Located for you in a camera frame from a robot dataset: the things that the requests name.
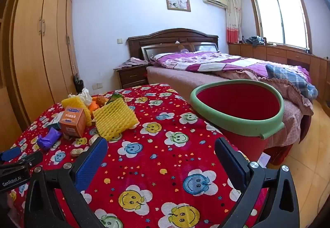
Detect white paper sheet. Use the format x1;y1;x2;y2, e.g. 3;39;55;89
258;153;271;168

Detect wooden framed window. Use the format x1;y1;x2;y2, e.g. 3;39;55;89
249;0;312;51

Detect red smiley flower tablecloth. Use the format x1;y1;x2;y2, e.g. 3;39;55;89
0;83;269;228

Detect white and red curtain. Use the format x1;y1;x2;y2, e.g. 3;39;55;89
225;0;244;43

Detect bed with purple quilt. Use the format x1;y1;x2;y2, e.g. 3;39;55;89
146;50;317;164

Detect orange cloth piece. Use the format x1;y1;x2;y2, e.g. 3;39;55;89
59;106;87;138

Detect dark wooden headboard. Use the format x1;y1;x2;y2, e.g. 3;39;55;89
127;28;219;64

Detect blue plaid pillow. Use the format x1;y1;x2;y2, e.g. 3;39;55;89
265;64;319;101

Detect dark wooden nightstand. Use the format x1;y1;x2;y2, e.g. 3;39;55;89
114;63;149;89

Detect green snack wrapper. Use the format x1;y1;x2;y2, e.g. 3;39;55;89
107;91;126;105

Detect low wooden cabinet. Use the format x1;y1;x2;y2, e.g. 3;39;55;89
228;43;330;101

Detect purple patterned quilt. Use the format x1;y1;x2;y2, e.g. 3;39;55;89
150;51;311;84

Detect yellow foam fruit net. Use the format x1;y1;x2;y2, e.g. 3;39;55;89
93;97;140;141
61;96;92;127

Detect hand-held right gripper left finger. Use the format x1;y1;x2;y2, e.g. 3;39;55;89
24;137;109;228

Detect pink folded clothes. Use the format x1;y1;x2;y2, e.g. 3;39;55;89
114;57;149;68

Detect light wooden wardrobe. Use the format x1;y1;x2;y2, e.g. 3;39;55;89
0;0;79;146

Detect white plastic bag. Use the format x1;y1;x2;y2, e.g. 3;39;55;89
68;88;92;105

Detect blue clothes pile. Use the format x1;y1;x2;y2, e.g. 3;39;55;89
246;36;266;46

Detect purple wrapper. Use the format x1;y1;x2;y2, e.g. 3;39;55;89
37;127;63;151

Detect white and blue packet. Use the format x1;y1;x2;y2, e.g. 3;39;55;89
48;117;62;131

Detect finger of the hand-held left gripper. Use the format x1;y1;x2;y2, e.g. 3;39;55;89
0;151;43;170
0;146;22;163

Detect peanut shell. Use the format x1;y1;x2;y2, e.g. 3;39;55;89
89;134;104;146
70;148;90;158

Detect black hanging bag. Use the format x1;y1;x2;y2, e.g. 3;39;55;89
73;75;85;92

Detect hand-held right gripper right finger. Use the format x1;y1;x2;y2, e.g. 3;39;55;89
215;137;301;228

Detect red bucket with green rim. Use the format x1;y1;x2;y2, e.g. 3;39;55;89
190;79;285;167

